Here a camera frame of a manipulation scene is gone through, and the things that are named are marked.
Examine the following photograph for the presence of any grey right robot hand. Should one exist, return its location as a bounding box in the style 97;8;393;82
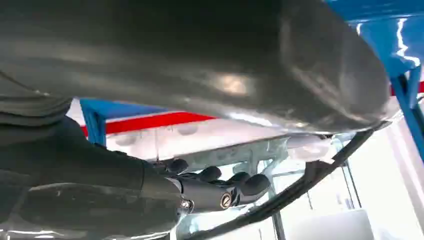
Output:
0;0;392;240

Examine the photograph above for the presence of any ribbed grey right arm sleeve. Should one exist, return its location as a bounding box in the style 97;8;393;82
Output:
0;71;73;128

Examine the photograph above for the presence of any white box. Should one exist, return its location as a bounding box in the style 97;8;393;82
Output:
284;208;376;240

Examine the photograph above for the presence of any blue metal frame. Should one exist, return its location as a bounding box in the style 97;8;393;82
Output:
79;97;168;147
323;0;424;164

